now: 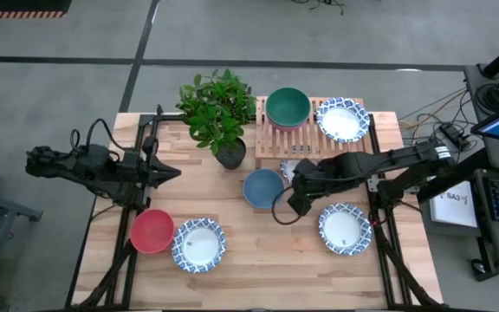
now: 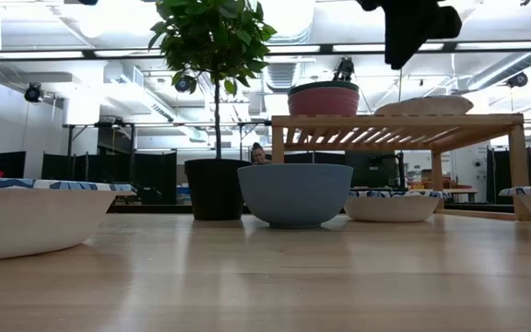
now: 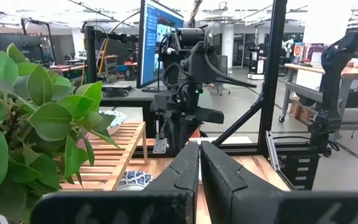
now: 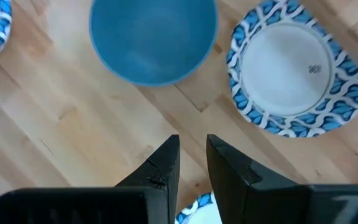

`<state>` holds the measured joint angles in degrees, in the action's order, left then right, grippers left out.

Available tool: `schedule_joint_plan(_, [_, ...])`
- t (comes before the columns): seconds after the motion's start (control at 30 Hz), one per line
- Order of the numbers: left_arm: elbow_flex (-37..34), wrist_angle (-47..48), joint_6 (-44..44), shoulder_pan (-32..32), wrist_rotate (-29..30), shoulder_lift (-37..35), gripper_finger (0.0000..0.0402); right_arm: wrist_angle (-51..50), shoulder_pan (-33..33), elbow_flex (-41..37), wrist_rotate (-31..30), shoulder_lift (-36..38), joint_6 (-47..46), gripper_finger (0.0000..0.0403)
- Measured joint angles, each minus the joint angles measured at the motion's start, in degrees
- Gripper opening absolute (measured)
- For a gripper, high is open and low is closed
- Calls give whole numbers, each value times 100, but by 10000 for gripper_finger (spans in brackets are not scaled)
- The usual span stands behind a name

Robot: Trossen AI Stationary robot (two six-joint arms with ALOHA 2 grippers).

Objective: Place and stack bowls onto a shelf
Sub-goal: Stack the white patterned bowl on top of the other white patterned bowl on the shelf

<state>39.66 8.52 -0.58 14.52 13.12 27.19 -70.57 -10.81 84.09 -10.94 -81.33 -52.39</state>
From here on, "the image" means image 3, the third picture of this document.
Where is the coiled black cable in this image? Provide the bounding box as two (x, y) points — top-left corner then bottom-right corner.
(103, 86), (131, 99)

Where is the black metal post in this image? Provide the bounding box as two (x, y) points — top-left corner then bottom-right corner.
(83, 25), (140, 84)

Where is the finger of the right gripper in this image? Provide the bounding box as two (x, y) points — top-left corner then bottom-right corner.
(163, 113), (180, 149)
(178, 119), (199, 151)

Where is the wooden slatted shelf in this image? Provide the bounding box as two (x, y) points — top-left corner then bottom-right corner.
(59, 120), (149, 192)

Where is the pink bowl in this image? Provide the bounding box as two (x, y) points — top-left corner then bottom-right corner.
(76, 136), (90, 151)

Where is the blue patterned paper plate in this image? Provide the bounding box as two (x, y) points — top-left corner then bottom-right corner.
(99, 109), (129, 129)
(116, 169), (155, 192)

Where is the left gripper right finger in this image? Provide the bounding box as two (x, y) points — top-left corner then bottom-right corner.
(200, 140), (358, 224)

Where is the green potted plant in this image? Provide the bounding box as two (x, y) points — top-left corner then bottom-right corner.
(0, 42), (127, 224)

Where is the black metal stand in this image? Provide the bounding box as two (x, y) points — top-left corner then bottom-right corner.
(308, 29), (358, 158)

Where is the grey office chair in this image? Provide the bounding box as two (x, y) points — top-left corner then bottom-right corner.
(208, 55), (232, 96)

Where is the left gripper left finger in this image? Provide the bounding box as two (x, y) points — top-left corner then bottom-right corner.
(30, 141), (200, 224)

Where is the black control box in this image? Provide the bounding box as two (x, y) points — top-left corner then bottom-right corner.
(277, 151), (322, 191)

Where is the computer monitor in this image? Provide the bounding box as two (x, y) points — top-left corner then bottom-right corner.
(135, 0), (185, 90)

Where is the grey workstation desk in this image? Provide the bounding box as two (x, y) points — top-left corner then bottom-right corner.
(99, 80), (160, 139)

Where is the wooden background table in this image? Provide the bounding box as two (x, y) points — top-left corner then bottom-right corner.
(278, 63), (358, 125)

